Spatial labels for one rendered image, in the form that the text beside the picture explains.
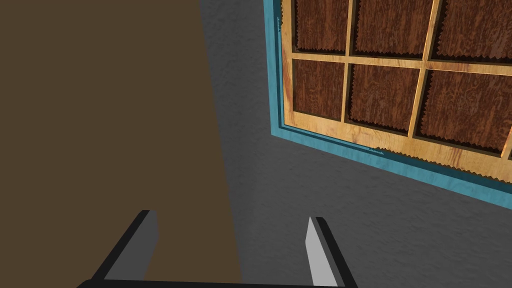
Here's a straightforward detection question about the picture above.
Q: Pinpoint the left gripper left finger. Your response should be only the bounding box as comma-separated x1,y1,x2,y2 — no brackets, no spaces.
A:
91,209,160,282

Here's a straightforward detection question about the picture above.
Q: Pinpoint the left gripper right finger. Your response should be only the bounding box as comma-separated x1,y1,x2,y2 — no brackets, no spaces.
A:
305,216,358,288

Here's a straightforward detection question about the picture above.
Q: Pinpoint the wooden panelled door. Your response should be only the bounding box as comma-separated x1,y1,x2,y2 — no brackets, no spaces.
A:
279,0,512,184

